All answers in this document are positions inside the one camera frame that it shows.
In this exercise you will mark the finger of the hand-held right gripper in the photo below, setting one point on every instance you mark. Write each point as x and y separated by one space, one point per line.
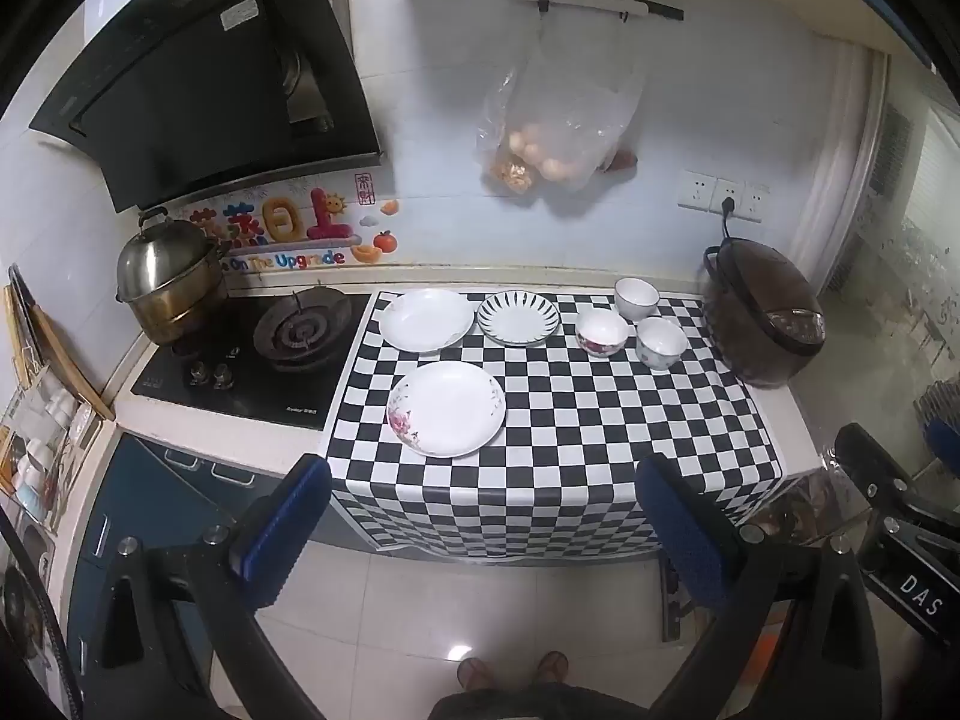
945 442
862 450

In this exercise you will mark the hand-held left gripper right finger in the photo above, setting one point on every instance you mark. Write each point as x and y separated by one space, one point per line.
682 532

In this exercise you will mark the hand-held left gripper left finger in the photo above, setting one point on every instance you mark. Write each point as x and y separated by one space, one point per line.
289 525

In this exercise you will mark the plain white deep plate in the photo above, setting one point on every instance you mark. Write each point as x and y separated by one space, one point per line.
425 319

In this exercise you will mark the striped rim white plate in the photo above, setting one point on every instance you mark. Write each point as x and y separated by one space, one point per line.
517 317

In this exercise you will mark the black glass gas stove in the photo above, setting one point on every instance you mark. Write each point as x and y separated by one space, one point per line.
247 394

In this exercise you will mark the blue kitchen cabinet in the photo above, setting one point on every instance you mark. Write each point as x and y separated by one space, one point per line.
142 487

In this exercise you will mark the black white checkered tablecloth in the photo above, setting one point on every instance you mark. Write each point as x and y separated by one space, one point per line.
570 427

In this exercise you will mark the brown rice cooker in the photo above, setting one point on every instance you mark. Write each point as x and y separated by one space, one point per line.
757 315

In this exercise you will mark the person's right foot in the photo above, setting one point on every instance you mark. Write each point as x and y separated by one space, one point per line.
553 667

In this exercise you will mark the person's foot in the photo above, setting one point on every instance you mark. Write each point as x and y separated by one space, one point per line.
472 671
553 667

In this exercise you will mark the blue patterned white bowl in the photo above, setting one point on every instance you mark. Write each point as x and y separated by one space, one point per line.
660 341

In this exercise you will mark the pink floral white plate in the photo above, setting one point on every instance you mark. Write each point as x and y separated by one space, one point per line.
450 409

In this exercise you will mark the sliding glass door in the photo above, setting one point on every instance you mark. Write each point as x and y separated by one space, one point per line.
900 240

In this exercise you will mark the red floral white bowl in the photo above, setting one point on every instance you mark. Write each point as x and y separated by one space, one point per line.
601 331

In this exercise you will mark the person's dark shorts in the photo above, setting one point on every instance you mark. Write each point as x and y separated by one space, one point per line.
540 703

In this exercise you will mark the person's left foot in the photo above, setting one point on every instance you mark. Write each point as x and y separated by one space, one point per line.
472 671

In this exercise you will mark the dark rimmed white bowl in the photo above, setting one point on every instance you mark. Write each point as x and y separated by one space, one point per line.
636 296

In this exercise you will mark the stainless steel steamer pot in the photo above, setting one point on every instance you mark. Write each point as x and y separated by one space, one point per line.
176 311

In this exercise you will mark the rack of seasoning bottles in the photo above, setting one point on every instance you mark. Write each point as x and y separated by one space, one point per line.
41 435

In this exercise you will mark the wooden cutting board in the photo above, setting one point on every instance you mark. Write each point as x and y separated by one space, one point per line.
67 367

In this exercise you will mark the black power plug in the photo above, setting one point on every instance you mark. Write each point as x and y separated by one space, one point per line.
726 208

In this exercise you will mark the steel pot lid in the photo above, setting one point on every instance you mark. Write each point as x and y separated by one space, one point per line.
157 255

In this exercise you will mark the clear plastic bag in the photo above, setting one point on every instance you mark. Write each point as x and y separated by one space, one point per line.
555 120

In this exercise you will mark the black range hood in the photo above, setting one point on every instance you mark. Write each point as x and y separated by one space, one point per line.
187 90

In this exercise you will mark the white wall socket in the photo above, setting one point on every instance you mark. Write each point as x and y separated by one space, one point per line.
754 201
694 190
726 191

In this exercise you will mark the colourful wall sticker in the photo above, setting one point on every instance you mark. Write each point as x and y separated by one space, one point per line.
300 229

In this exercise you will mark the white wall hook rail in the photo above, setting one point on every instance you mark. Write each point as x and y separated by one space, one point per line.
592 4

